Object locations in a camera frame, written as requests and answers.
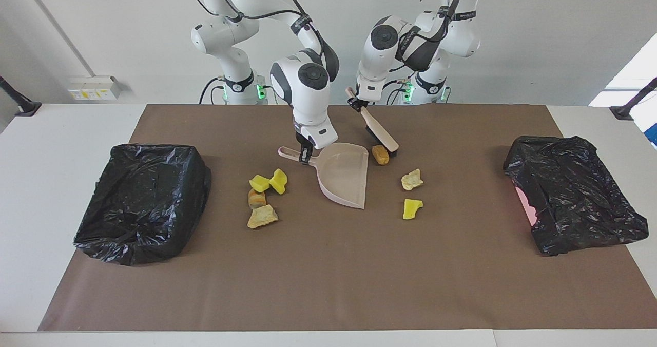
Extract beige hand brush black bristles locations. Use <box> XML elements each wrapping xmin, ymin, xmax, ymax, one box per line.
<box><xmin>345</xmin><ymin>87</ymin><xmax>400</xmax><ymax>157</ymax></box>

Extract beige plastic dustpan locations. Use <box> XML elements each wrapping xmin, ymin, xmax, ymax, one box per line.
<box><xmin>278</xmin><ymin>143</ymin><xmax>370</xmax><ymax>210</ymax></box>

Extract black plastic trash bag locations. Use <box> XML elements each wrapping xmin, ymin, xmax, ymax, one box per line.
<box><xmin>503</xmin><ymin>136</ymin><xmax>649</xmax><ymax>257</ymax></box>
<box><xmin>73</xmin><ymin>143</ymin><xmax>212</xmax><ymax>266</ymax></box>

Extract pink plastic bin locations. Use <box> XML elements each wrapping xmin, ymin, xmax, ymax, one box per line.
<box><xmin>515</xmin><ymin>187</ymin><xmax>539</xmax><ymax>227</ymax></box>

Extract brown table mat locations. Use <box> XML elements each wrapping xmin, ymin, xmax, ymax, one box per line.
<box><xmin>38</xmin><ymin>104</ymin><xmax>657</xmax><ymax>332</ymax></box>

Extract black clamp stand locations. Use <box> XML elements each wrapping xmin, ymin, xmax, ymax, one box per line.
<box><xmin>0</xmin><ymin>76</ymin><xmax>42</xmax><ymax>117</ymax></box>
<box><xmin>610</xmin><ymin>78</ymin><xmax>657</xmax><ymax>121</ymax></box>

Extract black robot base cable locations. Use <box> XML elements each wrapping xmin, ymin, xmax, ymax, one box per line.
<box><xmin>199</xmin><ymin>76</ymin><xmax>227</xmax><ymax>105</ymax></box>

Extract white wall socket box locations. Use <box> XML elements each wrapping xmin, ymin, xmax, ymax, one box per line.
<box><xmin>68</xmin><ymin>76</ymin><xmax>122</xmax><ymax>101</ymax></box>

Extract grey wall conduit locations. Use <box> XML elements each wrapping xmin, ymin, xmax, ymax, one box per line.
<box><xmin>20</xmin><ymin>0</ymin><xmax>96</xmax><ymax>78</ymax></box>

